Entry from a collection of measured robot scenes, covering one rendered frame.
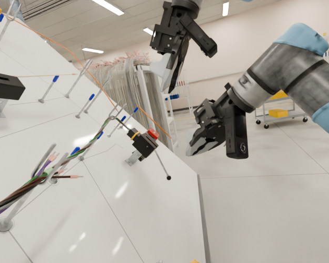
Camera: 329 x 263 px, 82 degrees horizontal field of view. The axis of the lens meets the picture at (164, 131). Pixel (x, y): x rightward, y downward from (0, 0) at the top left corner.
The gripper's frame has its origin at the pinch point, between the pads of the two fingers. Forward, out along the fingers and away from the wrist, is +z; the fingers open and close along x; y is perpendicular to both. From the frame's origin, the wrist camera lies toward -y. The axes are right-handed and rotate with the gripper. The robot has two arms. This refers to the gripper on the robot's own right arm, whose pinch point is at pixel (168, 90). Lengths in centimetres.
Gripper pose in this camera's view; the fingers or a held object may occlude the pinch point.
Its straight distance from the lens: 51.5
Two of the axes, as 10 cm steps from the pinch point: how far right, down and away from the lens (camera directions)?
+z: -2.9, 9.3, 2.1
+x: -2.4, 1.4, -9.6
